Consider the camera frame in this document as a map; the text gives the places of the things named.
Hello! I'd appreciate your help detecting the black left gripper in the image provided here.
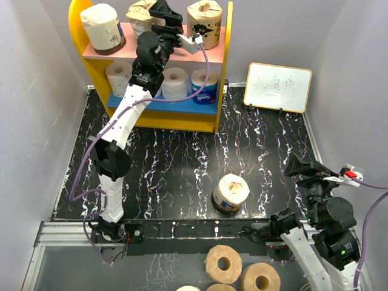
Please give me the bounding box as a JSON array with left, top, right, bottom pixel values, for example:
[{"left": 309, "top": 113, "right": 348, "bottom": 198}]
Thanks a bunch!
[{"left": 148, "top": 0, "right": 187, "bottom": 72}]

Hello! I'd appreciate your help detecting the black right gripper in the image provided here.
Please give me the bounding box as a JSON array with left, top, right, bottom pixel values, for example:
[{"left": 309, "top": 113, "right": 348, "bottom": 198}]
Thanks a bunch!
[{"left": 284, "top": 152, "right": 343, "bottom": 226}]

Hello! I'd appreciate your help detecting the white toilet paper roll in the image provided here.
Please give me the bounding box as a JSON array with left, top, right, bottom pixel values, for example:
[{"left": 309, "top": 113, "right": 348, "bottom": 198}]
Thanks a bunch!
[{"left": 161, "top": 67, "right": 189, "bottom": 100}]

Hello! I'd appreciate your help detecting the blue toilet paper roll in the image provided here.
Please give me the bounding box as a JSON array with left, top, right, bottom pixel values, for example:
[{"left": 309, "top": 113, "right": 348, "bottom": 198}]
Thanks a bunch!
[{"left": 191, "top": 69, "right": 218, "bottom": 105}]

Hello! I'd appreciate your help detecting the cream roll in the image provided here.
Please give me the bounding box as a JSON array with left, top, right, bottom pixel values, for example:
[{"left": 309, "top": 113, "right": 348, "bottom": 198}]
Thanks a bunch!
[{"left": 80, "top": 4, "right": 126, "bottom": 55}]

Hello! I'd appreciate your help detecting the beige roll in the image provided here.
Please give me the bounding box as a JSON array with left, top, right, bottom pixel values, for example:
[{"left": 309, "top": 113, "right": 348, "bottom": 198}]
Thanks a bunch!
[{"left": 212, "top": 173, "right": 250, "bottom": 214}]

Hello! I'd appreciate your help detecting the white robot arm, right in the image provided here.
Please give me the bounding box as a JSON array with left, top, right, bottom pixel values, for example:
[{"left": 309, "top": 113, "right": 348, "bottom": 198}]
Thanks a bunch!
[{"left": 270, "top": 153, "right": 364, "bottom": 290}]

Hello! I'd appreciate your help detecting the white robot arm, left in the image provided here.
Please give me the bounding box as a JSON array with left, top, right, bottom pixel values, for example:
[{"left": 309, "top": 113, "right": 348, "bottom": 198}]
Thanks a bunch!
[{"left": 90, "top": 1, "right": 183, "bottom": 242}]

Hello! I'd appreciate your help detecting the white patterned roll on shelf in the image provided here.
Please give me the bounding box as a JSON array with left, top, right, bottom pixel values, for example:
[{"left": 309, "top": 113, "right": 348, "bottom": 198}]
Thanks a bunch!
[{"left": 105, "top": 61, "right": 132, "bottom": 98}]

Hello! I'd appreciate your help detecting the yellow shelf with coloured boards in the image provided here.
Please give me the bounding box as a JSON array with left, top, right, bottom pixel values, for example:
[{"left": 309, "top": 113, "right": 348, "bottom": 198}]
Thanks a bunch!
[{"left": 69, "top": 1, "right": 233, "bottom": 132}]

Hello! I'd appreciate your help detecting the small white green box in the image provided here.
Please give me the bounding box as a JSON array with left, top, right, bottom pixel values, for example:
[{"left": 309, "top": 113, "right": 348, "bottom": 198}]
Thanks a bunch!
[{"left": 222, "top": 79, "right": 229, "bottom": 97}]

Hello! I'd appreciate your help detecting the brown tape roll, right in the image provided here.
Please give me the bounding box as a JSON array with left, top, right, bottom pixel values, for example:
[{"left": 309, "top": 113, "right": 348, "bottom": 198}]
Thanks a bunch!
[{"left": 239, "top": 263, "right": 281, "bottom": 291}]

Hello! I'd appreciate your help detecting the brown tape roll, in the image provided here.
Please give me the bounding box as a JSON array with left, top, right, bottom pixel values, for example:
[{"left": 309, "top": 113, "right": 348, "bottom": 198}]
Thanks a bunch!
[
  {"left": 206, "top": 283, "right": 236, "bottom": 291},
  {"left": 239, "top": 263, "right": 281, "bottom": 291},
  {"left": 204, "top": 245, "right": 243, "bottom": 284}
]

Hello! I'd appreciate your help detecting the brown tape roll, upper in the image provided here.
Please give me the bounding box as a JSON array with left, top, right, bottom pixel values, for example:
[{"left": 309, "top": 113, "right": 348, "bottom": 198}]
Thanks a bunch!
[{"left": 204, "top": 245, "right": 243, "bottom": 284}]

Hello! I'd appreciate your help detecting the brown tape roll, bottom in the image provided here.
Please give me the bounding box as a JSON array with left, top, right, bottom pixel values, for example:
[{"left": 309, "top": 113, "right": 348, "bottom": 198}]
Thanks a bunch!
[{"left": 206, "top": 283, "right": 236, "bottom": 291}]

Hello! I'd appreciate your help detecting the white roll, bottom edge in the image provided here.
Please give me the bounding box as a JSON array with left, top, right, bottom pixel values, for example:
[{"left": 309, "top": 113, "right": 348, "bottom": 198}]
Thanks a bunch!
[{"left": 176, "top": 286, "right": 201, "bottom": 291}]

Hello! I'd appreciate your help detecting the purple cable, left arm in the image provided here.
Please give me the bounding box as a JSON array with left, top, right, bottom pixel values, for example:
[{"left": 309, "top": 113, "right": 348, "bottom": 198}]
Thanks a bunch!
[{"left": 69, "top": 45, "right": 210, "bottom": 264}]

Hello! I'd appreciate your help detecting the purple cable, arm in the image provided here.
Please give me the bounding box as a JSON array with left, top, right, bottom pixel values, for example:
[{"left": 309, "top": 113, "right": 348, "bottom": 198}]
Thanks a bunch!
[
  {"left": 69, "top": 45, "right": 210, "bottom": 264},
  {"left": 350, "top": 177, "right": 388, "bottom": 290}
]

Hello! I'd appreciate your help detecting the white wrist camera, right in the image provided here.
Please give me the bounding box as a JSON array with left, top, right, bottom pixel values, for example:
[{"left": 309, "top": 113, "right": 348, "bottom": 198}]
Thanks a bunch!
[{"left": 323, "top": 164, "right": 364, "bottom": 187}]

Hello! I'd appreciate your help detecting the whiteboard with yellow frame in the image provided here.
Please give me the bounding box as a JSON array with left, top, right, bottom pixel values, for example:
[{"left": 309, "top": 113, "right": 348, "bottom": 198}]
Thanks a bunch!
[{"left": 243, "top": 62, "right": 313, "bottom": 113}]

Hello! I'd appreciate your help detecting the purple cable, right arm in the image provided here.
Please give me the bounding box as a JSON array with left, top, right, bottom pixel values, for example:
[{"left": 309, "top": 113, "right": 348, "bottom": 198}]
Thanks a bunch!
[{"left": 350, "top": 177, "right": 388, "bottom": 290}]

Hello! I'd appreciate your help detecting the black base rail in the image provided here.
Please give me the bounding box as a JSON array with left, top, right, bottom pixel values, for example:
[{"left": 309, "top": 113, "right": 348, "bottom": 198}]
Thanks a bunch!
[{"left": 88, "top": 218, "right": 292, "bottom": 261}]

